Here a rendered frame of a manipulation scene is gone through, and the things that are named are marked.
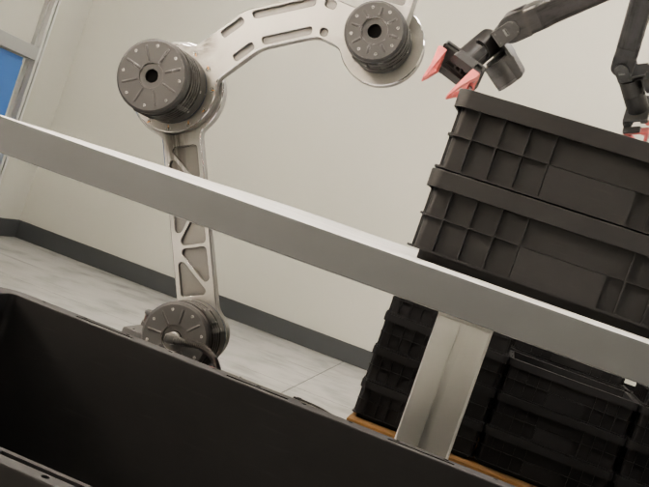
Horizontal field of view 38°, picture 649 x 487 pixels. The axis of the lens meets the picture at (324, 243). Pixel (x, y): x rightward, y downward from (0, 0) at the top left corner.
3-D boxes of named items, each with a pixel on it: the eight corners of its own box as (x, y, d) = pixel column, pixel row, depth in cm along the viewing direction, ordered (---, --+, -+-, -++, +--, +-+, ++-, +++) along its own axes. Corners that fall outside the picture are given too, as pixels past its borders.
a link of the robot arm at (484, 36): (477, 32, 204) (493, 22, 199) (494, 58, 205) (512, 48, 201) (459, 47, 201) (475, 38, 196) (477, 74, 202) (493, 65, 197)
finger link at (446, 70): (445, 81, 188) (472, 59, 193) (418, 61, 190) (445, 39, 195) (437, 103, 194) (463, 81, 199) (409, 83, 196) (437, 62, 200)
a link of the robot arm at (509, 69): (519, 10, 200) (513, 18, 192) (549, 54, 202) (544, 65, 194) (472, 42, 206) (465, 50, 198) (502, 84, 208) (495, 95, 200)
